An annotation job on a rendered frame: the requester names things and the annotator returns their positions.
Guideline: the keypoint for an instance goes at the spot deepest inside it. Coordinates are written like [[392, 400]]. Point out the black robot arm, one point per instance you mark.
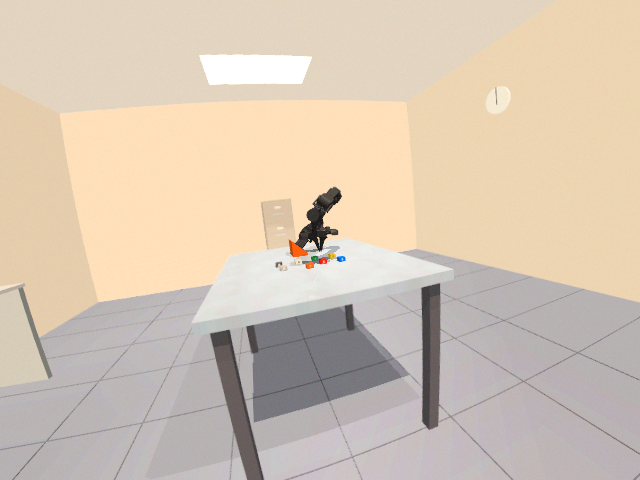
[[325, 202]]

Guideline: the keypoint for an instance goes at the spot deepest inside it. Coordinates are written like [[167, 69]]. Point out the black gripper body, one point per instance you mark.
[[305, 235]]

